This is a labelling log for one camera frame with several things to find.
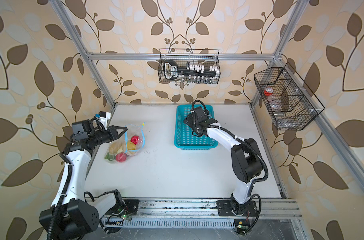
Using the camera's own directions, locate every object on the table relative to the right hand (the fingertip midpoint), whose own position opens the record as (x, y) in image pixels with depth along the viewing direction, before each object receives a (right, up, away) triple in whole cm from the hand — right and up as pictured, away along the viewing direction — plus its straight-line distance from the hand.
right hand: (189, 124), depth 92 cm
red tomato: (-39, -19, -7) cm, 44 cm away
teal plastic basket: (-3, -10, +10) cm, 15 cm away
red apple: (-32, -8, -5) cm, 34 cm away
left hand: (-32, -1, -18) cm, 37 cm away
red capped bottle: (+43, +18, -11) cm, 48 cm away
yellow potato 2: (-33, -12, -10) cm, 36 cm away
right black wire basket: (+51, +11, -18) cm, 55 cm away
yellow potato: (-47, -14, 0) cm, 49 cm away
